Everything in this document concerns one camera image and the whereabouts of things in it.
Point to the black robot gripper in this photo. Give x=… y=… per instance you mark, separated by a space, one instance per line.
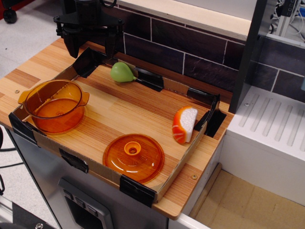
x=83 y=18

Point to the black caster wheel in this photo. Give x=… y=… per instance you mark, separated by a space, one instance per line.
x=10 y=16

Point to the white ridged sink drainboard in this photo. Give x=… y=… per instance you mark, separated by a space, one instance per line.
x=271 y=121

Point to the orange transparent plastic pot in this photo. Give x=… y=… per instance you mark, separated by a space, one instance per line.
x=55 y=106

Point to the salmon sushi toy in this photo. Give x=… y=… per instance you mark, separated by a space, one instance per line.
x=183 y=124

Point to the grey oven control panel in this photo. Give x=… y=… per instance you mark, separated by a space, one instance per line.
x=86 y=212

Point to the orange transparent pot lid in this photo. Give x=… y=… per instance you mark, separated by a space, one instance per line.
x=136 y=156

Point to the cardboard fence with black tape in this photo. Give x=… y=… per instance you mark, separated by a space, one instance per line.
x=116 y=110

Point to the green toy pear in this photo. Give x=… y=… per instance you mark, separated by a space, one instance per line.
x=121 y=73

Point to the dark grey vertical post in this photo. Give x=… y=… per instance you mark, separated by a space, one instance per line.
x=259 y=28

